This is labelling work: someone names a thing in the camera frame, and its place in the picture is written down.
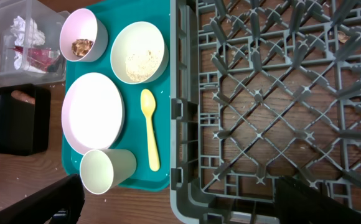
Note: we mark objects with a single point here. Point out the grey dishwasher rack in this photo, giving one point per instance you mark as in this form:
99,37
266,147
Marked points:
261,90

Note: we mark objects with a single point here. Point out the teal serving tray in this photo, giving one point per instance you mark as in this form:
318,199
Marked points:
116,15

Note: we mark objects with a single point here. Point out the yellow plastic spoon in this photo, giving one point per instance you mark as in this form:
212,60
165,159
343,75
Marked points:
148,106

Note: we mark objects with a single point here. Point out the white napkin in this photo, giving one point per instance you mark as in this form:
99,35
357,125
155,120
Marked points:
36,37

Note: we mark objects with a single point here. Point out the pink round plate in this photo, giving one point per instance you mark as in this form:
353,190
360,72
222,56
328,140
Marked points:
92,113

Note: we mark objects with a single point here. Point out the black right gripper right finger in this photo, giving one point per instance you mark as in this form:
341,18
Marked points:
296,202

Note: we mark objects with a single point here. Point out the orange carrot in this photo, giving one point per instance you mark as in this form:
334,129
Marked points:
21,96

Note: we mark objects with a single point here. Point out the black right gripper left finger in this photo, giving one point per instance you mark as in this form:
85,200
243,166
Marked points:
60,202

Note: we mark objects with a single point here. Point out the black plastic tray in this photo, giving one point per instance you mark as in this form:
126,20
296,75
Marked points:
24,128

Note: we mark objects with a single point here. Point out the pale green cup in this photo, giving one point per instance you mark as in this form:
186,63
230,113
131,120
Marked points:
101,170

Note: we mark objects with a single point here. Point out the pink bowl with nuts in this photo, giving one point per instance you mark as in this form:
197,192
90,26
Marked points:
83,24

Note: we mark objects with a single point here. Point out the pale green bowl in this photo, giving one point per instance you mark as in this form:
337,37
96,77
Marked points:
139,54

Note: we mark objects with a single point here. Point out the red snack wrapper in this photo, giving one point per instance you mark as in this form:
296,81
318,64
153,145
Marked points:
37,60

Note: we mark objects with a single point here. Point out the clear plastic waste bin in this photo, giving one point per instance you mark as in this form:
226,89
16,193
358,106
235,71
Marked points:
48,21

